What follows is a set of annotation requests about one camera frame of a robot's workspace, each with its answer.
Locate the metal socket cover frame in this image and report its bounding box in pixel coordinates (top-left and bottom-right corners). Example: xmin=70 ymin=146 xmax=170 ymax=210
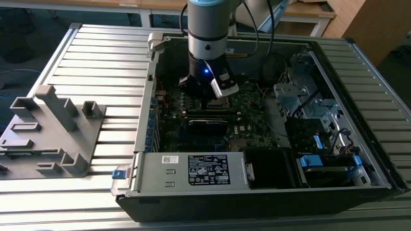
xmin=206 ymin=97 xmax=230 ymax=110

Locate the CPU socket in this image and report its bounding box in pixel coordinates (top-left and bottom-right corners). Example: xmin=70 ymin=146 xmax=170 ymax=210
xmin=198 ymin=90 xmax=232 ymax=112

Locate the small black graphics card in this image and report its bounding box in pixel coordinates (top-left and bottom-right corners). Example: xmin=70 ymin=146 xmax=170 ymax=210
xmin=188 ymin=119 xmax=229 ymax=138

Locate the grey case latch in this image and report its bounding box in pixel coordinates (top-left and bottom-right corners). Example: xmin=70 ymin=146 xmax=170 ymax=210
xmin=146 ymin=33 xmax=165 ymax=59

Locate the green motherboard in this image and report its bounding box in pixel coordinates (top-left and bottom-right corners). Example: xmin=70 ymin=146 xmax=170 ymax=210
xmin=153 ymin=76 xmax=280 ymax=154

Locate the silver metal drive cage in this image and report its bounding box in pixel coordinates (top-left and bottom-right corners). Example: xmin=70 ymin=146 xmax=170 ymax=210
xmin=272 ymin=47 xmax=347 ymax=127

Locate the black plastic shroud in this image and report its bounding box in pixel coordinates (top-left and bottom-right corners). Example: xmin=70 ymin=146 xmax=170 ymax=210
xmin=240 ymin=148 xmax=304 ymax=191

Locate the grey power supply with label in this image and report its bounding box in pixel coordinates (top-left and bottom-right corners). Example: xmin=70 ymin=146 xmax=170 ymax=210
xmin=136 ymin=153 xmax=250 ymax=193

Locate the grey parts rack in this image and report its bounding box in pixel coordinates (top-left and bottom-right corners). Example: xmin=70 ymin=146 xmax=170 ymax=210
xmin=0 ymin=84 xmax=106 ymax=180

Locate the black PC case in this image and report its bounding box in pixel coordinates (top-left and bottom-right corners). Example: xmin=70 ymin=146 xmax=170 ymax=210
xmin=110 ymin=32 xmax=411 ymax=224

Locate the black hard disk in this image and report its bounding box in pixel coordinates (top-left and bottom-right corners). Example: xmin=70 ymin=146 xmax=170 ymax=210
xmin=302 ymin=167 xmax=351 ymax=189

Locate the black office chair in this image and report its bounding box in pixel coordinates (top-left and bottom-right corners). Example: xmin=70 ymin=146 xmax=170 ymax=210
xmin=0 ymin=14 xmax=36 ymax=65

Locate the wooden cabinet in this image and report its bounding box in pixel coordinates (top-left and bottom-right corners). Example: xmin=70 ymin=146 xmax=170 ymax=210
xmin=322 ymin=0 xmax=411 ymax=68

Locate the green RAM stick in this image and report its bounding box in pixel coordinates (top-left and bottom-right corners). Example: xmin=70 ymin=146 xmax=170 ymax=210
xmin=4 ymin=149 xmax=44 ymax=155

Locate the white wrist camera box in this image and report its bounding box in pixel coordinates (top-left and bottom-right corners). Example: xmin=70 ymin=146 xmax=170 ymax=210
xmin=209 ymin=68 xmax=240 ymax=99

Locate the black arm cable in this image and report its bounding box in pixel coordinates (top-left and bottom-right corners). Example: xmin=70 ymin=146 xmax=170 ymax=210
xmin=178 ymin=0 xmax=274 ymax=74

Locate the wooden desk white frame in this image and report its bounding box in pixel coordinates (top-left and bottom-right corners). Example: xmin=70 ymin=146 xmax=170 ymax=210
xmin=149 ymin=0 xmax=337 ymax=37
xmin=0 ymin=0 xmax=152 ymax=28

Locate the blue floor cable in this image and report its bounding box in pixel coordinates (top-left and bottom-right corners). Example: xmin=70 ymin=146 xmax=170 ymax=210
xmin=0 ymin=68 xmax=42 ymax=79

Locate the coloured wire bundle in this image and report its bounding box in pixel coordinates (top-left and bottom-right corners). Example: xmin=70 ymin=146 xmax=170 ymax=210
xmin=340 ymin=141 xmax=359 ymax=156

